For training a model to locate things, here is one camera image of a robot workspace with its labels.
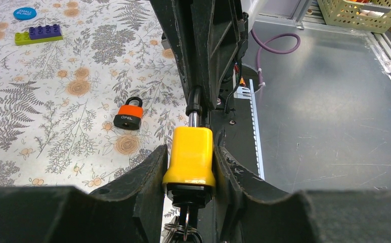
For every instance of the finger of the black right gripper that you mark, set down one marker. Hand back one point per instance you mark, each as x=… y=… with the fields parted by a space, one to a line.
x=216 y=37
x=175 y=18

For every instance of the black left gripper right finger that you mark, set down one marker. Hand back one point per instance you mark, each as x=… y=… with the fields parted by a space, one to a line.
x=248 y=209

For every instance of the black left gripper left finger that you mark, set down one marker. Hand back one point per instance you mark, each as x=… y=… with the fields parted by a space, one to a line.
x=128 y=209

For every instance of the yellow black padlock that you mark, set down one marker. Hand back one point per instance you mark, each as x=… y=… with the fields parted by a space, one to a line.
x=189 y=179

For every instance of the orange black padlock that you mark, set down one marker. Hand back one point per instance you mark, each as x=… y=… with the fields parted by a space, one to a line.
x=129 y=116

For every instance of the green purple building bricks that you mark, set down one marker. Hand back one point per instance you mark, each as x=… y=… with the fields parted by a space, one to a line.
x=39 y=34

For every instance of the blue round token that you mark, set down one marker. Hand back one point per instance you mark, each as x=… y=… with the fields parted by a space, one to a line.
x=25 y=13

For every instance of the beige plastic basket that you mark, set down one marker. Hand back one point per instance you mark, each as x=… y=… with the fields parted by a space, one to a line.
x=372 y=16

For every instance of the slotted cable duct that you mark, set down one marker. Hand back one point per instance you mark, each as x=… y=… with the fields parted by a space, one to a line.
x=254 y=127

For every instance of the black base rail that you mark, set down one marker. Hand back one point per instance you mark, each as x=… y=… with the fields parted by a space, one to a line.
x=234 y=130

